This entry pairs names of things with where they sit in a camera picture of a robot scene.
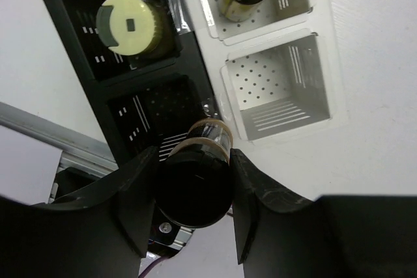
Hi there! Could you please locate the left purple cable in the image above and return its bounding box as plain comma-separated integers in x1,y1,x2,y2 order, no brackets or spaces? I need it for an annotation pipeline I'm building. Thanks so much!
138,253,167,278

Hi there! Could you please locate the black organizer box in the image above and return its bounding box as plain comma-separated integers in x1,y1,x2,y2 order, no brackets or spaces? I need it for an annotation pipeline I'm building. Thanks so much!
43,0,221,165

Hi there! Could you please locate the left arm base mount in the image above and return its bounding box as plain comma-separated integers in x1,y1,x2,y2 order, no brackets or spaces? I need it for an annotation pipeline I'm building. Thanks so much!
52,151,194,257

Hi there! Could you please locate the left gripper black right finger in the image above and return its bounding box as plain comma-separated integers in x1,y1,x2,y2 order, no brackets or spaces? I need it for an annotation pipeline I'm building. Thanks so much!
230,149,416,277

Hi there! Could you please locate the black cap spice jar front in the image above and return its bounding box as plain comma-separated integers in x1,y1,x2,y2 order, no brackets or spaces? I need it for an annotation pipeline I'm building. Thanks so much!
154,118,234,229

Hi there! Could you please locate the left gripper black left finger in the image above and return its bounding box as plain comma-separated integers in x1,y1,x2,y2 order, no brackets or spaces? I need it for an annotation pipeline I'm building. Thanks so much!
0,146,159,278

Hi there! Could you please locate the white bottle yellow lid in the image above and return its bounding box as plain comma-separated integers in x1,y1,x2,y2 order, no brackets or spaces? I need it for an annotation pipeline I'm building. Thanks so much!
96,0,175,59

